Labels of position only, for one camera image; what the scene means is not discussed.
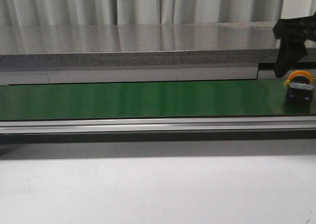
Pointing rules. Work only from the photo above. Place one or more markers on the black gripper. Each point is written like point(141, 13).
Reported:
point(292, 34)

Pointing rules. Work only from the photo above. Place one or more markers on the yellow mushroom push button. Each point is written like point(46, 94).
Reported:
point(300, 88)

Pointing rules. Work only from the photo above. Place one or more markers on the green conveyor belt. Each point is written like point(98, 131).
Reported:
point(146, 99)

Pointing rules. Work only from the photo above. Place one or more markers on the white pleated curtain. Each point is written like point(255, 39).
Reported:
point(125, 12)

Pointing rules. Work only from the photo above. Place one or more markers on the aluminium front conveyor rail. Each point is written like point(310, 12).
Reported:
point(159, 124)

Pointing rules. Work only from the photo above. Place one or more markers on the grey rear conveyor rail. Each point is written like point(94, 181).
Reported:
point(154, 73)

